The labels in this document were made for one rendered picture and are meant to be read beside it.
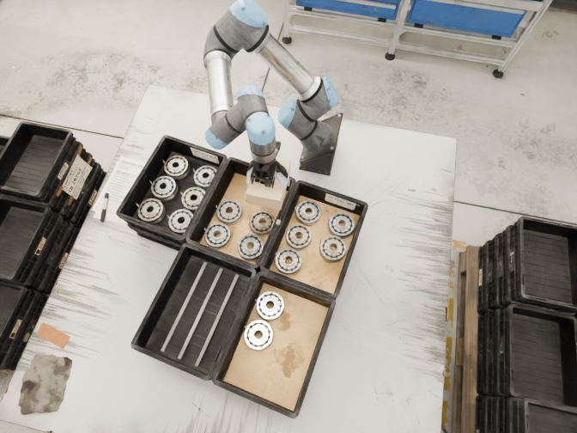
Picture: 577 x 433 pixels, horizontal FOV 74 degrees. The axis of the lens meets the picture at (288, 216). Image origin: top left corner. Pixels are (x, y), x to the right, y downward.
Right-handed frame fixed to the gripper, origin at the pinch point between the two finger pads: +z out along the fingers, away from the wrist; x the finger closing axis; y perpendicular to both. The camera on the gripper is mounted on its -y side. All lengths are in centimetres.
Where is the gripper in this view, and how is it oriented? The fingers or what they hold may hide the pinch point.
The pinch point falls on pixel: (269, 179)
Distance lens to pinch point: 134.6
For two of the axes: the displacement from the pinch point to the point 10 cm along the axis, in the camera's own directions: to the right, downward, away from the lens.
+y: -2.1, 9.0, -3.8
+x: 9.8, 2.0, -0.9
